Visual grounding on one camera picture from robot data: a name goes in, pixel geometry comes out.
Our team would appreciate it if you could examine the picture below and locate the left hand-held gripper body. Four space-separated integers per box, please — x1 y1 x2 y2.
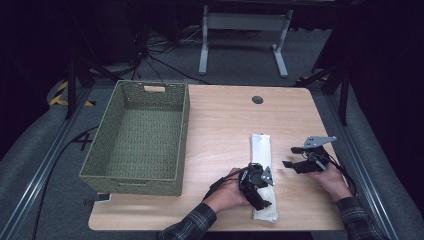
238 163 276 198

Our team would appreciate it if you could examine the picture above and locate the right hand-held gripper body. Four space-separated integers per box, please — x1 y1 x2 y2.
294 135 337 174

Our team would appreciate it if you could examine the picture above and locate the white bear-print cloth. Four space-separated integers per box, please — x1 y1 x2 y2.
249 133 279 224

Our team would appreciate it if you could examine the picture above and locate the green woven basket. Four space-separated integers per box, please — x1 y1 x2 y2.
78 79 191 197

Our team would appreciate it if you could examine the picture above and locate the person's right hand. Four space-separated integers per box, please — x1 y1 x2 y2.
308 164 353 203

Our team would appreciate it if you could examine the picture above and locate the person's left hand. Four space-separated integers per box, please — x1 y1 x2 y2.
202 167 251 214

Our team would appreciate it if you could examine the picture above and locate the black metal stand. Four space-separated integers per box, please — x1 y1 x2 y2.
64 56 123 121
293 63 351 127

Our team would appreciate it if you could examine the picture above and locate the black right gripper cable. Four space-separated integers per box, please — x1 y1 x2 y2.
319 151 358 198

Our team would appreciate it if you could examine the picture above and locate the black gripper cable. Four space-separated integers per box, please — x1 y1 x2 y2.
319 151 358 198
202 168 248 201

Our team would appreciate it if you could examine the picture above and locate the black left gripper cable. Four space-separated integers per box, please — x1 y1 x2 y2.
202 168 248 201

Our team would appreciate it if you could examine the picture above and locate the aluminium floor rail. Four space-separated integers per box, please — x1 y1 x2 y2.
324 94 399 240
0 87 94 240

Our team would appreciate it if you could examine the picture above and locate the white metal desk frame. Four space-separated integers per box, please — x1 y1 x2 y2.
198 4 294 79

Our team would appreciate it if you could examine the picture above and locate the bundle of black floor cables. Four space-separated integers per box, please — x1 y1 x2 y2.
128 19 213 86

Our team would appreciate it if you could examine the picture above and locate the long black floor cable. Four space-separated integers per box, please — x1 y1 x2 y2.
31 124 100 240

